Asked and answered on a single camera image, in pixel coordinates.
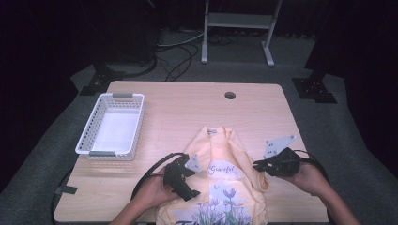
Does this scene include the white metal stand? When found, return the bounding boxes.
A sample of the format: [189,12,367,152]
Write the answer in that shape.
[201,0,283,68]

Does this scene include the thick black floor hose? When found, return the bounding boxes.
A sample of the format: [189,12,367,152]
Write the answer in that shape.
[105,54,158,80]

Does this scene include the person's left hand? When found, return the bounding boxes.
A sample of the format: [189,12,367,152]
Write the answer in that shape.
[132,168,179,211]

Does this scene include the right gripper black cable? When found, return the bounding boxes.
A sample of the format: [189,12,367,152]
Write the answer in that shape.
[293,148,329,183]

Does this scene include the peach printed t-shirt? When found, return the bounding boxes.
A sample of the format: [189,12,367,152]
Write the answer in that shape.
[155,126,270,225]

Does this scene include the black floor cables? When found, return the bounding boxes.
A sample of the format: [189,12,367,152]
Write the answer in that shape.
[156,32,239,83]

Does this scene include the person's right hand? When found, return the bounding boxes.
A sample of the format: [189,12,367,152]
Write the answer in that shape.
[285,158,329,198]

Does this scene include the white perforated plastic basket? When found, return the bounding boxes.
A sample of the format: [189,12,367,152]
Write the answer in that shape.
[74,92,145,161]

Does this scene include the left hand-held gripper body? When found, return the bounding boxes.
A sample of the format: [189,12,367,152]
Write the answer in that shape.
[162,154,203,197]

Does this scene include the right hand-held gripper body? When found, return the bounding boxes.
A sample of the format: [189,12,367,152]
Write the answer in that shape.
[263,134,302,178]

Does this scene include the black stand base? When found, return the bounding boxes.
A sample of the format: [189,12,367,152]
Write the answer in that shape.
[79,62,127,97]
[292,73,339,104]

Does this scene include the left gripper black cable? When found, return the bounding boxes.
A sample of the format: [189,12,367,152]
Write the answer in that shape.
[130,152,186,202]

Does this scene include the white floor cable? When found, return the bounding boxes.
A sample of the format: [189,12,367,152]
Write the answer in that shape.
[157,30,207,49]

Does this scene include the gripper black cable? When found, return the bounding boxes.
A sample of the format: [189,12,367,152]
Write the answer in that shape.
[293,148,329,183]
[130,152,186,202]

